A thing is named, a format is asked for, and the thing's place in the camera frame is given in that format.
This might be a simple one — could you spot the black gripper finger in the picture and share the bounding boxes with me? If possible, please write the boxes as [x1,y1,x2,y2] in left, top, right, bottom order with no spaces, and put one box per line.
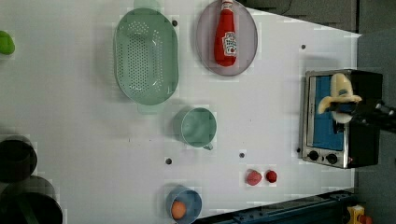
[329,102,358,113]

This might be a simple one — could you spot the small red plush berry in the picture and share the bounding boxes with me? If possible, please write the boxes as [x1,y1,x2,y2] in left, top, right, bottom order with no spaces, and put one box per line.
[265,170,277,183]

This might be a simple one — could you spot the red plush ketchup bottle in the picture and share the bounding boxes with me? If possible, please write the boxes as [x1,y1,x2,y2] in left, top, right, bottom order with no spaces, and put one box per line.
[214,0,237,67]

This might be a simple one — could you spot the black round container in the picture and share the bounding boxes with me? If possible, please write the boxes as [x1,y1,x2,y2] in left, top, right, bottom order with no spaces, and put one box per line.
[0,135,37,183]

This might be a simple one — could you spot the green perforated colander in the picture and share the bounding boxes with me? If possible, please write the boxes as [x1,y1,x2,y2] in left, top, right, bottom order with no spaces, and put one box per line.
[113,0,179,111]

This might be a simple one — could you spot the blue metal table frame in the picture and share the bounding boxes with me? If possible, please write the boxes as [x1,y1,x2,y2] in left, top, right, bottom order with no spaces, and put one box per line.
[192,190,357,224]

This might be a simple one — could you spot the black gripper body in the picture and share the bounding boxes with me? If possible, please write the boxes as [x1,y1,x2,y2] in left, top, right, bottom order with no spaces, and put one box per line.
[352,100,396,133]

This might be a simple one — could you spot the green mug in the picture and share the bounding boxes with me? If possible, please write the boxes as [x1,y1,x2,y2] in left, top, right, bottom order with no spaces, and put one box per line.
[172,107,218,150]

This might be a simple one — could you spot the black round bin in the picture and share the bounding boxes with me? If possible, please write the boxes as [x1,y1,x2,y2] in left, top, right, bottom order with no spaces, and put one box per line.
[1,175,64,224]

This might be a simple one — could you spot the grey round plate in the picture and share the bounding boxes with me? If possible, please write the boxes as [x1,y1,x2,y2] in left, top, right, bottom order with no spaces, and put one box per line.
[196,0,258,77]

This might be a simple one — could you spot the yellow plush peeled banana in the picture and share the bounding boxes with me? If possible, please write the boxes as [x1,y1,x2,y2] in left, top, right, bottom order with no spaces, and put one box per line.
[318,73,362,114]

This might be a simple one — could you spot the brown egg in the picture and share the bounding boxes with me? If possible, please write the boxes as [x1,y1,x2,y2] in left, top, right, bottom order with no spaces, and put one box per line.
[171,201,187,219]

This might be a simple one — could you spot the pink plush strawberry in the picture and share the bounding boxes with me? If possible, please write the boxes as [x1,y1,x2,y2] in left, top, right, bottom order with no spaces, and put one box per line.
[246,170,262,186]

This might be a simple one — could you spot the blue bowl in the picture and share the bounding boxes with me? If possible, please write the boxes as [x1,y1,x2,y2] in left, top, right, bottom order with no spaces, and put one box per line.
[165,185,203,224]

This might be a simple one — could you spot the silver toaster oven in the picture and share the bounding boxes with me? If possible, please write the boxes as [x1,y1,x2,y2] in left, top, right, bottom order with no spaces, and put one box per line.
[301,69,383,169]

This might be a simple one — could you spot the yellow red object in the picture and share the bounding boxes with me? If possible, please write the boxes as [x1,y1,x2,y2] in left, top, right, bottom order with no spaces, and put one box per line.
[347,204,373,224]

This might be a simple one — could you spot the green plush fruit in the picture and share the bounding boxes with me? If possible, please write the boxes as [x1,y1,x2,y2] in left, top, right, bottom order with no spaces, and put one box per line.
[0,31,15,55]

